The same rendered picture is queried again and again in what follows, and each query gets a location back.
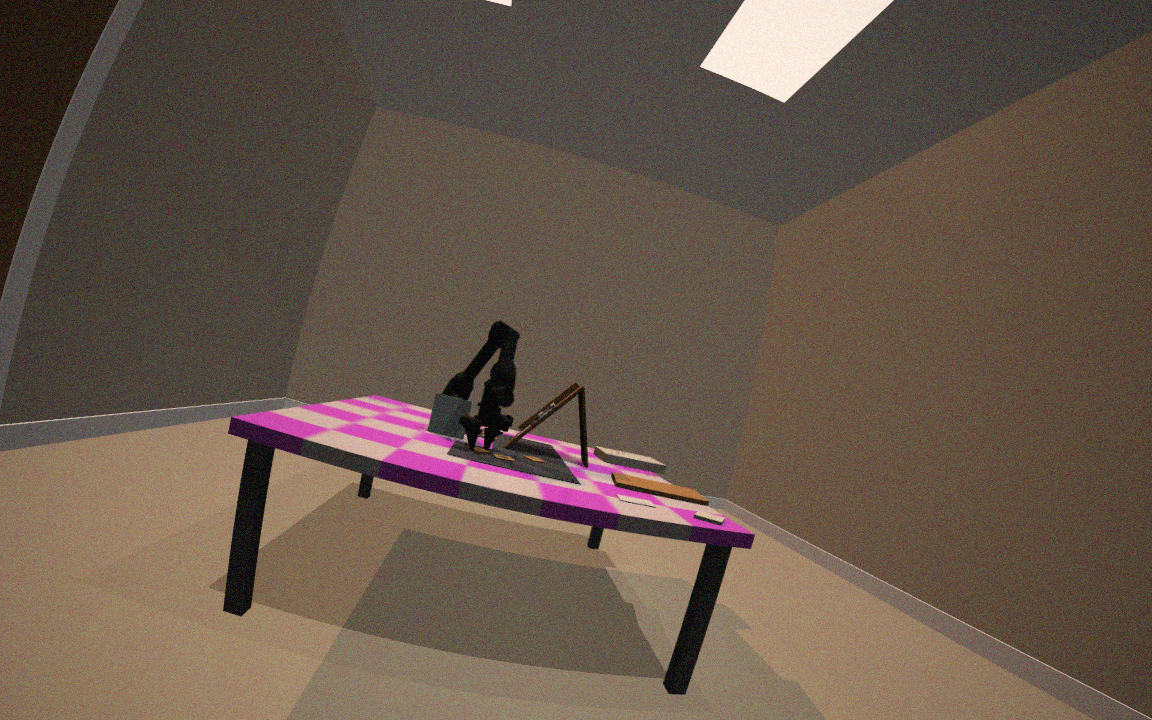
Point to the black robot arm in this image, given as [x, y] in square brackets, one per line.
[499, 389]

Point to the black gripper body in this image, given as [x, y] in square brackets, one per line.
[479, 421]

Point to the brown flat rectangular board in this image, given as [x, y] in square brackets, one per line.
[657, 488]

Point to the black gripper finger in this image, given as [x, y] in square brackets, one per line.
[489, 437]
[472, 436]

